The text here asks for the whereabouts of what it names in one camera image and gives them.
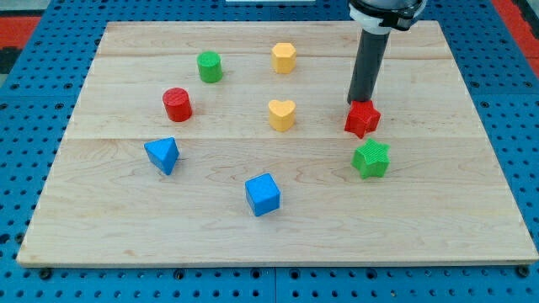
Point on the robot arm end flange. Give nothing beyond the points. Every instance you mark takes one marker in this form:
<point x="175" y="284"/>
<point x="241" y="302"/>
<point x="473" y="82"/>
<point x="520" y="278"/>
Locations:
<point x="380" y="17"/>

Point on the yellow heart block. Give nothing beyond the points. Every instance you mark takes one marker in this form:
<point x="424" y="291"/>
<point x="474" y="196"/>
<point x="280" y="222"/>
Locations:
<point x="281" y="114"/>

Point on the yellow hexagon block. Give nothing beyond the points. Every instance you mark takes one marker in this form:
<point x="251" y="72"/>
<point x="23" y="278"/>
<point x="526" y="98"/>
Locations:
<point x="283" y="57"/>

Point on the blue cube block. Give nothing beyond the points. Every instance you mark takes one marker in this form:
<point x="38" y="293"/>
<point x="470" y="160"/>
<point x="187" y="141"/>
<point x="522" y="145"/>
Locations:
<point x="262" y="194"/>

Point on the wooden board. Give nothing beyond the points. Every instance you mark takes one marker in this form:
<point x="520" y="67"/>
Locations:
<point x="442" y="201"/>

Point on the red star block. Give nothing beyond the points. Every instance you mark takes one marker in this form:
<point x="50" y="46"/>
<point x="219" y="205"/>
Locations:
<point x="363" y="118"/>

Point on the green star block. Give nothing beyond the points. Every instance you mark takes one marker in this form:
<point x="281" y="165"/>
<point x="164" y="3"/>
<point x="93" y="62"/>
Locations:
<point x="371" y="159"/>

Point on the blue triangle block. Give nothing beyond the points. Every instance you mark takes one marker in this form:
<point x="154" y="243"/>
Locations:
<point x="163" y="154"/>

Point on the red cylinder block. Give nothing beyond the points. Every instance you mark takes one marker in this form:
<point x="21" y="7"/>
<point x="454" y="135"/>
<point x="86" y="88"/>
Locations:
<point x="176" y="102"/>

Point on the green cylinder block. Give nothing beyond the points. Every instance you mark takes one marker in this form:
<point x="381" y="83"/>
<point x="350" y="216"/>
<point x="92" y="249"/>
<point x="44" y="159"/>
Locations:
<point x="209" y="66"/>

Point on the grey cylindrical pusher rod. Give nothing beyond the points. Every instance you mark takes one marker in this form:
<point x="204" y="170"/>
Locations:
<point x="367" y="65"/>

